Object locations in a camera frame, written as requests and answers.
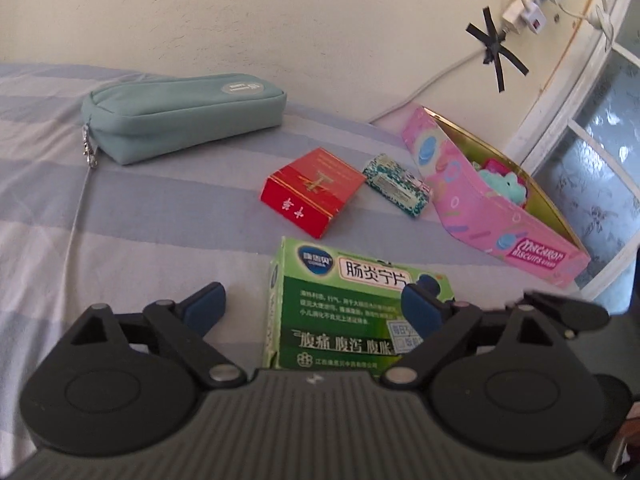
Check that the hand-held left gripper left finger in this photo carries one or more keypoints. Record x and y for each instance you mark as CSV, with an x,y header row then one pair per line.
x,y
205,306

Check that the black tape cross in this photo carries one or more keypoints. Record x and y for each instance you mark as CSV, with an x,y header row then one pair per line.
x,y
492,47

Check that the teal teddy bear red heart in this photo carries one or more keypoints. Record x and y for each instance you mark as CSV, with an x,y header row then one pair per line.
x,y
502,185

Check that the small teal patterned box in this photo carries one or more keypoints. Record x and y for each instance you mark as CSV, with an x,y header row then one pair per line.
x,y
395,185

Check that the teal zipper pouch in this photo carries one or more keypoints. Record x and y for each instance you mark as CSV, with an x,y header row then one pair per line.
x,y
175,115

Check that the red cardboard box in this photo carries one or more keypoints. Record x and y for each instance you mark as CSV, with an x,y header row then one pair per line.
x,y
310,185

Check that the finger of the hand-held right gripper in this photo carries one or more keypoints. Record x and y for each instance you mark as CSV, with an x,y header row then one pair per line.
x,y
580,316

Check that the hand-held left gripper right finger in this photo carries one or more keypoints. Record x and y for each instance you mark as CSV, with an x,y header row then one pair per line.
x,y
420,311

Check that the green medicine box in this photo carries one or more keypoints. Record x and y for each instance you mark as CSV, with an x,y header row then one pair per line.
x,y
340,320

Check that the pink tin box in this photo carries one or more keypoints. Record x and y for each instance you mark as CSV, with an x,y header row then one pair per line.
x,y
465,210

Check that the white framed window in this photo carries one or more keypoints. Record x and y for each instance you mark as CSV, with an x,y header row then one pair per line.
x,y
565,105

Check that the striped bed sheet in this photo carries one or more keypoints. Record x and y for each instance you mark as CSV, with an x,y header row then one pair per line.
x,y
50,210

